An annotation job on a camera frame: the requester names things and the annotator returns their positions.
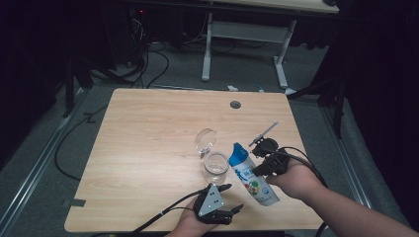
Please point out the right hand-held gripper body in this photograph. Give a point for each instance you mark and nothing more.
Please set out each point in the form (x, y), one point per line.
(275, 161)

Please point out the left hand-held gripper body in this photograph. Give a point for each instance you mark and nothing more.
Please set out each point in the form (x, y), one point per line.
(210, 204)

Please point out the white bottle with blue cap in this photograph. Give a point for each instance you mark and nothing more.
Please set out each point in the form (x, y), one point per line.
(253, 179)

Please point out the clear glass jar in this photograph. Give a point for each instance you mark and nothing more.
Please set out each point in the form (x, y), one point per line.
(215, 169)

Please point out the person's right hand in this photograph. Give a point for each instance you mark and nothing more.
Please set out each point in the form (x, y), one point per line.
(296, 181)

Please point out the person's left hand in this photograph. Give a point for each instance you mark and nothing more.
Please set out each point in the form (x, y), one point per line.
(189, 225)

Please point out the black metal stand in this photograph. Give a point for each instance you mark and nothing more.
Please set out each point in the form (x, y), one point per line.
(337, 108)
(69, 89)

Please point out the small white floor object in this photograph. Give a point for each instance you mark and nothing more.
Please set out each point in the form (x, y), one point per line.
(232, 88)

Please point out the desk with white metal legs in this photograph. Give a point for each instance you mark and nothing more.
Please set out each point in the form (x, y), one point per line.
(247, 33)

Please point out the black tape piece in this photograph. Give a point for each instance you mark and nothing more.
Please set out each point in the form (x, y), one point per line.
(77, 203)

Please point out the metal floor rail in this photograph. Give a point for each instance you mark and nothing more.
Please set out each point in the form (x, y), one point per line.
(346, 158)
(36, 164)

